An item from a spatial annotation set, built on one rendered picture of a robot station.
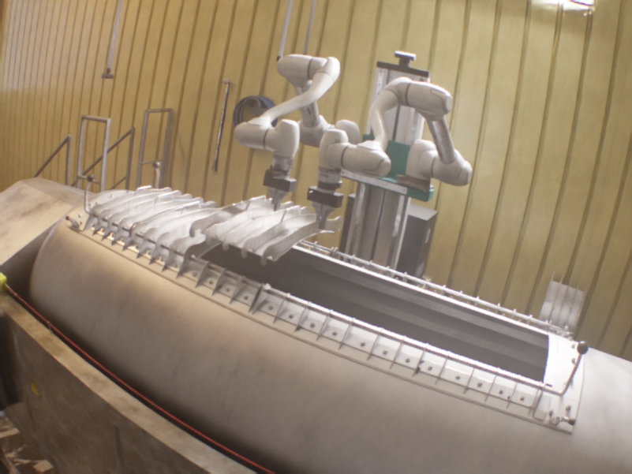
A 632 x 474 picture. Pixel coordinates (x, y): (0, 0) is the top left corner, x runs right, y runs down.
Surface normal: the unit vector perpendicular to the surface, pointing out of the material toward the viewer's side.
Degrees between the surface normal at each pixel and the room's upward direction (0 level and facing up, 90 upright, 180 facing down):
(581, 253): 90
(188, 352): 55
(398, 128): 90
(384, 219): 90
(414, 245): 90
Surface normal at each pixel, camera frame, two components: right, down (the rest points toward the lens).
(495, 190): -0.49, 0.22
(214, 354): -0.29, -0.39
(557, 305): -0.42, -0.07
